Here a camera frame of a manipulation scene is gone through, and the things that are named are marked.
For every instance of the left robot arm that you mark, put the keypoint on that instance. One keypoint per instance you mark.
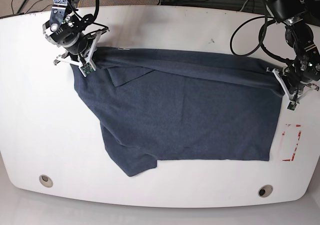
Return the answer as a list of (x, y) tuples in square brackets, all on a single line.
[(305, 68)]

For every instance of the dark blue t-shirt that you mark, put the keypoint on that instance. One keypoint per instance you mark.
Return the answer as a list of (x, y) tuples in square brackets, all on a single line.
[(160, 105)]

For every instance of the left table cable grommet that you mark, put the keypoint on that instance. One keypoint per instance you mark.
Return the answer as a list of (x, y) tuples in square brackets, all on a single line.
[(45, 181)]

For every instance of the red tape rectangle marking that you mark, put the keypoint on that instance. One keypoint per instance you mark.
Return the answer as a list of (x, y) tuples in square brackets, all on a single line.
[(289, 142)]

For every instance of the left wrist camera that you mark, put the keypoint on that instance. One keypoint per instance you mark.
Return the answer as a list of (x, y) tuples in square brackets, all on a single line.
[(292, 105)]

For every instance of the table cable grommet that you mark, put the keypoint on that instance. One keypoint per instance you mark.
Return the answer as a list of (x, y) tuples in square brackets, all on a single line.
[(265, 191), (45, 181)]

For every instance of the right table cable grommet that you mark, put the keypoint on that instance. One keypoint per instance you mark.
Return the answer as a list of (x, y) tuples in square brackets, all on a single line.
[(265, 191)]

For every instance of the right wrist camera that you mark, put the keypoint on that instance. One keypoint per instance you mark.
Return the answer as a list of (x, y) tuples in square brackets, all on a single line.
[(87, 68)]

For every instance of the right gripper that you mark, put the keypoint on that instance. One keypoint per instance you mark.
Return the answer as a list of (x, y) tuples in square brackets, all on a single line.
[(79, 50)]

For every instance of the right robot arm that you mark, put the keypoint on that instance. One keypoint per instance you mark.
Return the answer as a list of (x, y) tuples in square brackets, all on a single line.
[(65, 23)]

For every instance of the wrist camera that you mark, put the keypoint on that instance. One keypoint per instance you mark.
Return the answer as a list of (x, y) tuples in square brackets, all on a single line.
[(87, 68), (292, 105)]

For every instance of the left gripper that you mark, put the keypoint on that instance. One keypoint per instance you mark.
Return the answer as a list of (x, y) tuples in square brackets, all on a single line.
[(294, 88)]

